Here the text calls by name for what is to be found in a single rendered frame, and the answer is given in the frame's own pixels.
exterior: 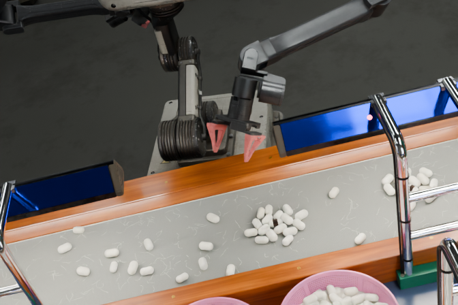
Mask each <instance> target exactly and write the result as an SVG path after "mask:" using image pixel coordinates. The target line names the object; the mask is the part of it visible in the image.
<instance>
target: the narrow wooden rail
mask: <svg viewBox="0 0 458 305"><path fill-rule="evenodd" d="M443 238H452V239H454V240H455V241H456V242H457V243H458V230H456V231H450V232H446V233H443V234H438V235H434V236H429V237H426V238H420V239H417V240H413V241H412V250H413V258H414V259H413V264H414V266H417V265H421V264H424V263H429V262H433V261H437V252H436V251H437V246H438V245H440V242H441V241H442V239H443ZM399 269H401V265H400V255H399V236H398V237H395V238H389V239H386V240H381V241H377V242H372V243H368V244H363V245H359V246H354V247H350V248H345V249H341V250H338V251H333V252H330V253H324V254H321V255H315V256H312V257H306V258H303V259H297V260H294V261H289V262H285V263H280V264H276V265H273V266H267V267H264V268H258V269H255V270H250V271H246V272H241V273H238V274H232V275H229V276H223V277H220V278H214V279H211V280H206V281H202V282H199V283H193V284H190V285H184V286H181V287H175V288H172V289H167V290H163V291H158V292H155V293H149V294H146V295H140V296H137V297H133V298H127V299H124V300H119V301H116V302H110V303H107V304H101V305H189V304H191V303H194V302H197V301H199V300H203V299H207V298H216V297H225V298H234V299H237V300H240V301H243V302H245V303H247V304H249V305H281V303H282V302H283V300H284V298H285V297H286V296H287V294H288V293H289V292H290V291H291V289H293V288H294V287H295V286H296V285H297V284H299V283H300V282H301V281H302V280H305V279H306V278H308V277H310V276H312V275H314V274H318V273H321V272H325V271H329V270H351V271H355V272H360V273H363V274H366V275H368V276H371V277H372V278H374V279H376V280H378V281H380V282H381V283H388V282H391V281H395V280H397V273H396V270H399Z"/></svg>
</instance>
